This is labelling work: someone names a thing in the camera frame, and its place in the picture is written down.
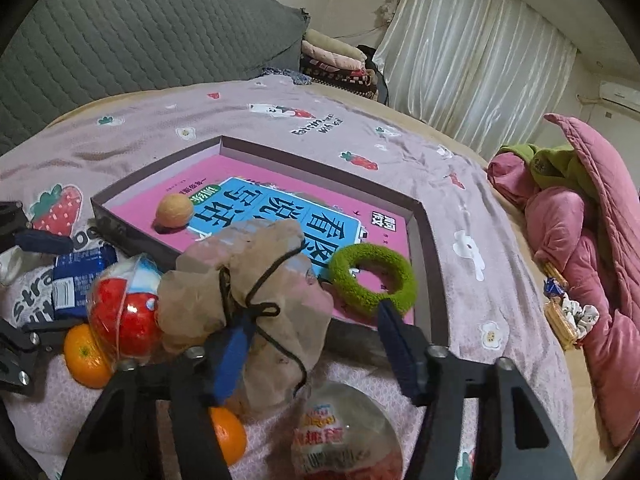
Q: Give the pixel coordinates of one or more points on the red white toy egg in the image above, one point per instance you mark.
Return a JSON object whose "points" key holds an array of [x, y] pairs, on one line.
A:
{"points": [[125, 320], [345, 440]]}

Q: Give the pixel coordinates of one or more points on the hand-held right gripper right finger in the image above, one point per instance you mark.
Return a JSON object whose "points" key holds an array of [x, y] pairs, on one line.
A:
{"points": [[400, 350]]}

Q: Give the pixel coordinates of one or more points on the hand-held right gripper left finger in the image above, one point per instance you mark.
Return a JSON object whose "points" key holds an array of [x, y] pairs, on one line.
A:
{"points": [[234, 360]]}

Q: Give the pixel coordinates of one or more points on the grey quilted headboard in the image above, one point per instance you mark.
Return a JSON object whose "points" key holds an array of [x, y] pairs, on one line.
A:
{"points": [[125, 35]]}

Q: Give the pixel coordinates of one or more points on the walnut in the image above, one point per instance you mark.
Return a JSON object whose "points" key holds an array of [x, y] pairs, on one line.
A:
{"points": [[174, 210]]}

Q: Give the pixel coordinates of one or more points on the dark shallow cardboard box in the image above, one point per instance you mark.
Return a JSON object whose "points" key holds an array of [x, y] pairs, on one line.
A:
{"points": [[431, 270]]}

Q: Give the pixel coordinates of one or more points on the blue snack packet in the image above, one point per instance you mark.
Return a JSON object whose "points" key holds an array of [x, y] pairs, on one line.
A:
{"points": [[75, 270]]}

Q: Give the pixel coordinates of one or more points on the blue grey knitted cloth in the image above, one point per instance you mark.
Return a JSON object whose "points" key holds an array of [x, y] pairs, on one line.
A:
{"points": [[287, 76]]}

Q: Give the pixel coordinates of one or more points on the white patterned scrunchie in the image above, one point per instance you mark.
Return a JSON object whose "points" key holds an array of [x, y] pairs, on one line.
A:
{"points": [[584, 317]]}

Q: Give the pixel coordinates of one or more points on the pink folded blanket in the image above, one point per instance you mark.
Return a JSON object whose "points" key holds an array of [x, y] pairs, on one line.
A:
{"points": [[330, 61]]}

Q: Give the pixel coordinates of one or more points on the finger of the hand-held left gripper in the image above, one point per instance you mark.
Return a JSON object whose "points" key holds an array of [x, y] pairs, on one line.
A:
{"points": [[42, 242], [25, 340]]}

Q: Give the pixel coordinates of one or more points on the pink blue workbook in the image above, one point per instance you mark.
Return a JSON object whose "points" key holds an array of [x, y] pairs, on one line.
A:
{"points": [[225, 170]]}

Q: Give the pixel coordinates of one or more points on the white air conditioner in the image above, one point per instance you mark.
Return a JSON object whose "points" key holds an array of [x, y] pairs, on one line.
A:
{"points": [[620, 94]]}

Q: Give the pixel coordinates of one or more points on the orange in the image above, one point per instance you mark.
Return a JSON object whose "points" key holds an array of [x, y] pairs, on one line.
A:
{"points": [[85, 360], [230, 435]]}

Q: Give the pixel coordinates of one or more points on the pink strawberry printed blanket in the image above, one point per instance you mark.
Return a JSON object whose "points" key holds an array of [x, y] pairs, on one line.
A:
{"points": [[350, 125]]}

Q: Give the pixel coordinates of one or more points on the white curtain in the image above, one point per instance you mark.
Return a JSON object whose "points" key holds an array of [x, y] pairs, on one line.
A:
{"points": [[475, 60]]}

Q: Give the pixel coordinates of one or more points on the beige folded blanket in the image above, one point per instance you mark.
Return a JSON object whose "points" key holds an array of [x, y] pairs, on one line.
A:
{"points": [[332, 42]]}

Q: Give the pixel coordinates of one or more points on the checkered folded blanket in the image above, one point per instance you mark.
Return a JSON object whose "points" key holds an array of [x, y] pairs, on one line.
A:
{"points": [[345, 82]]}

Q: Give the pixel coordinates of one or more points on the dark cloth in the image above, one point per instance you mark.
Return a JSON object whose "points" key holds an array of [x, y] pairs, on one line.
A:
{"points": [[377, 72]]}

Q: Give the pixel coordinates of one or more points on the blue candy wrapper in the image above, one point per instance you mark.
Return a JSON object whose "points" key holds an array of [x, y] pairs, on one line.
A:
{"points": [[554, 287]]}

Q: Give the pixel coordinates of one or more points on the pink quilt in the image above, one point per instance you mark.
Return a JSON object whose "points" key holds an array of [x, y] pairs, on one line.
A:
{"points": [[575, 240]]}

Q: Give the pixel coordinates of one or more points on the green cloth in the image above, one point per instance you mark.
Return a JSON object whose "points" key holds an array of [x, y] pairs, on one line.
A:
{"points": [[555, 165]]}

